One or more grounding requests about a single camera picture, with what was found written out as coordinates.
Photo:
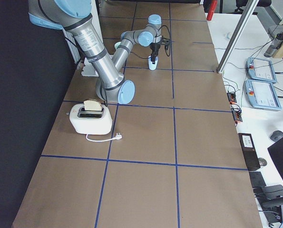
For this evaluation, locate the green bowl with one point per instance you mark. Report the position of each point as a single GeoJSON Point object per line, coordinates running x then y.
{"type": "Point", "coordinates": [116, 45]}

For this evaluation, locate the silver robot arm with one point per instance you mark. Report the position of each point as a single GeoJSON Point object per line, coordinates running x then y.
{"type": "Point", "coordinates": [75, 17]}

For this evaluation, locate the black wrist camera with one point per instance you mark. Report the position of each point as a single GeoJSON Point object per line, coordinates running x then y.
{"type": "Point", "coordinates": [165, 42]}

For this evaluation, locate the toast slice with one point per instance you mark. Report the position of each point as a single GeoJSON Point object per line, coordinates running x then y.
{"type": "Point", "coordinates": [92, 105]}

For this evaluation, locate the teach pendant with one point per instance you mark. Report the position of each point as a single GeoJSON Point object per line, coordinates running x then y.
{"type": "Point", "coordinates": [261, 69]}
{"type": "Point", "coordinates": [262, 95]}

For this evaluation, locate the black box with label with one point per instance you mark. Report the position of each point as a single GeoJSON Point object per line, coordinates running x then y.
{"type": "Point", "coordinates": [249, 152]}

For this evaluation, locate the light blue cup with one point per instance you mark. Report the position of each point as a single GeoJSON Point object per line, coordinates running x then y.
{"type": "Point", "coordinates": [152, 65]}

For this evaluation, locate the black computer mouse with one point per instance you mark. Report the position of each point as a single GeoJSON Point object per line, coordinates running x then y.
{"type": "Point", "coordinates": [276, 135]}

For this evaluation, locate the cream toaster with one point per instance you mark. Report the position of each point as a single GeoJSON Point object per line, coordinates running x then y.
{"type": "Point", "coordinates": [90, 122]}

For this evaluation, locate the white pedestal column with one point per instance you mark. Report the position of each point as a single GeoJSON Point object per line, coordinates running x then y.
{"type": "Point", "coordinates": [88, 69]}

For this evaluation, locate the teach pendant near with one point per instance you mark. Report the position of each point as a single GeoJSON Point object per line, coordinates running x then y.
{"type": "Point", "coordinates": [262, 95]}

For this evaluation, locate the orange circuit board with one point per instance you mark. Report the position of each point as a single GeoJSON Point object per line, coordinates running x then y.
{"type": "Point", "coordinates": [237, 113]}

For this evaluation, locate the red bottle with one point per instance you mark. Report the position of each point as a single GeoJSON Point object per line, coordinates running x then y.
{"type": "Point", "coordinates": [211, 11]}

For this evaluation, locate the aluminium frame post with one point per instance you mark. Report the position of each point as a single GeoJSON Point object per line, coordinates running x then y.
{"type": "Point", "coordinates": [250, 7]}

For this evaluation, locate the paper cup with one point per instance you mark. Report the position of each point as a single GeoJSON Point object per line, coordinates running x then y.
{"type": "Point", "coordinates": [228, 35]}

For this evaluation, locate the teach pendant far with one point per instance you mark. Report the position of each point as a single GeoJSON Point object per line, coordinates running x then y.
{"type": "Point", "coordinates": [261, 69]}

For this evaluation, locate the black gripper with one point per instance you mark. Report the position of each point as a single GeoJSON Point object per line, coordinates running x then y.
{"type": "Point", "coordinates": [154, 46]}

